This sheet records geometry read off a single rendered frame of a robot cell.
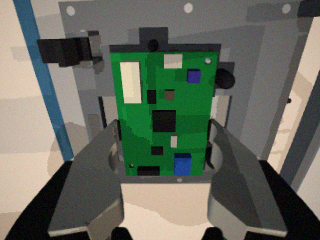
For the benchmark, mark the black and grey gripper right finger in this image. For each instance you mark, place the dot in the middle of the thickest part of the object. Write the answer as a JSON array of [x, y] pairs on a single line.
[[248, 199]]

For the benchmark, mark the green circuit board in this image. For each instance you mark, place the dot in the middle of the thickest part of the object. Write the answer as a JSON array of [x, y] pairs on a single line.
[[164, 104]]

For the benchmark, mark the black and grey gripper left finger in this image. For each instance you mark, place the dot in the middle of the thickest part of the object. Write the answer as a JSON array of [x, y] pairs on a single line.
[[82, 201]]

